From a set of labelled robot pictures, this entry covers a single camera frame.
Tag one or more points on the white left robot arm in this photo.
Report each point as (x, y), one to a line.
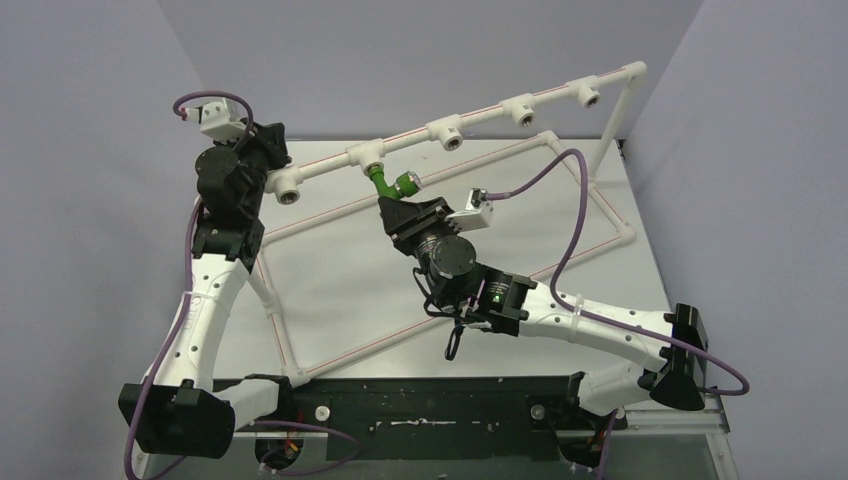
(173, 410)

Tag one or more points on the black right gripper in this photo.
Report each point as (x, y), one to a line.
(416, 220)

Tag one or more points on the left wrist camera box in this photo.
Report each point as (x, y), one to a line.
(218, 120)

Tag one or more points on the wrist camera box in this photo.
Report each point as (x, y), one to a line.
(218, 120)
(476, 215)

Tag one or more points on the white PVC pipe frame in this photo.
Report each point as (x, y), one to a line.
(447, 132)

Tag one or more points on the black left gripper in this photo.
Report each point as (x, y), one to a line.
(274, 144)

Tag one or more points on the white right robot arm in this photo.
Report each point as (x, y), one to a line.
(656, 347)

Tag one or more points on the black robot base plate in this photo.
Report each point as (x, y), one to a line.
(536, 418)

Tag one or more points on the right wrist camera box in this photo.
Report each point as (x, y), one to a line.
(476, 215)

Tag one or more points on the green plastic water faucet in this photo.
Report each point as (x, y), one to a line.
(405, 185)

